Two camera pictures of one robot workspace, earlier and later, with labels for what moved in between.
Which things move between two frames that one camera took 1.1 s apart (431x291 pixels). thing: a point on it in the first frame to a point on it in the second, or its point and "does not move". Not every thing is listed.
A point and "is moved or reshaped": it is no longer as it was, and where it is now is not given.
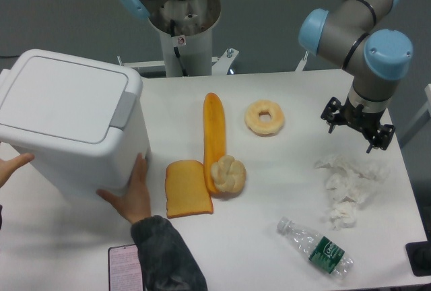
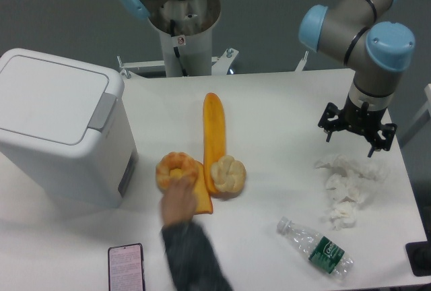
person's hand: [135, 203] to [178, 203]
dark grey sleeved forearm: [166, 262] to [194, 265]
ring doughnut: [259, 127] to [188, 167]
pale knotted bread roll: [229, 175] does not move
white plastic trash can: [82, 121] is moved or reshaped
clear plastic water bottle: [317, 250] does not move
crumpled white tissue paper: [347, 183] does not move
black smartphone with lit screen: [124, 269] does not move
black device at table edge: [419, 254] does not move
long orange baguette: [214, 135] does not move
